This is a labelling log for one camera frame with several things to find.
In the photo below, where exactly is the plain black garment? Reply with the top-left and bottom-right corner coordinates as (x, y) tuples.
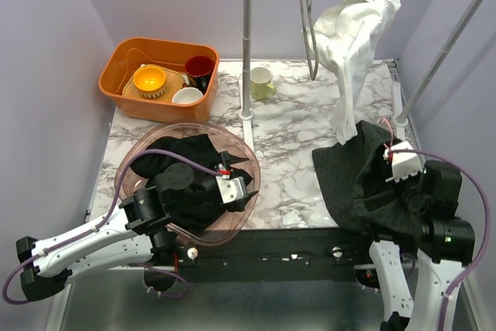
(130, 134), (253, 233)

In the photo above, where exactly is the black dotted garment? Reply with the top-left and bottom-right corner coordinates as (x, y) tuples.
(312, 121), (421, 239)

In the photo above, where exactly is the pink wire hanger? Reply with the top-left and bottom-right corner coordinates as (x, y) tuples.
(381, 117), (395, 149)

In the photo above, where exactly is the white skirt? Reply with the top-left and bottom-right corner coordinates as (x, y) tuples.
(313, 0), (401, 144)

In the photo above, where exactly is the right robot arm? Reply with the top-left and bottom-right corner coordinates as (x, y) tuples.
(356, 160), (475, 330)

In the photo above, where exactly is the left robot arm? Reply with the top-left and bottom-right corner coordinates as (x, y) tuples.
(16, 163), (259, 302)

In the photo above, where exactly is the clear pink plastic basin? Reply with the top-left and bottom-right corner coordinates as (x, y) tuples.
(115, 122), (261, 247)

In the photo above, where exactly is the white bowl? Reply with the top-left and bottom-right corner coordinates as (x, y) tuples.
(172, 87), (203, 105)

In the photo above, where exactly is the yellow woven plate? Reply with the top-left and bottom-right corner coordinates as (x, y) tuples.
(122, 64), (184, 103)

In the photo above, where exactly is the yellow-green mug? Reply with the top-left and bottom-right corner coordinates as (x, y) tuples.
(250, 67), (277, 101)

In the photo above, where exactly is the red and black mug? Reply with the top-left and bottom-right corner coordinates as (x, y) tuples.
(184, 56), (215, 94)

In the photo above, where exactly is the yellow bowl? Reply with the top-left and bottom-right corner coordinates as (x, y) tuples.
(133, 65), (167, 98)

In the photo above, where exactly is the orange plastic bin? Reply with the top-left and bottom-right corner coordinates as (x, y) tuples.
(98, 37), (219, 122)

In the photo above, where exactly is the white clothes rack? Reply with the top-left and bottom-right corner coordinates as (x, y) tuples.
(239, 0), (483, 143)

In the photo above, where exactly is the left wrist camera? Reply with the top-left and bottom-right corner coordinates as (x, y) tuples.
(215, 171), (248, 204)

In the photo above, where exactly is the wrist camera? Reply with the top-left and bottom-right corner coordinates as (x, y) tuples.
(215, 171), (248, 204)
(383, 141), (422, 183)

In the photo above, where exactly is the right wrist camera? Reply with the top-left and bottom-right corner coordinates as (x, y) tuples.
(383, 141), (422, 183)

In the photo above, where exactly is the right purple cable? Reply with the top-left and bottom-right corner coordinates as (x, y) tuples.
(391, 148), (491, 331)

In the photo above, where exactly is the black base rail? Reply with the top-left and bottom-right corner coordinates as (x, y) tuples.
(176, 227), (379, 288)

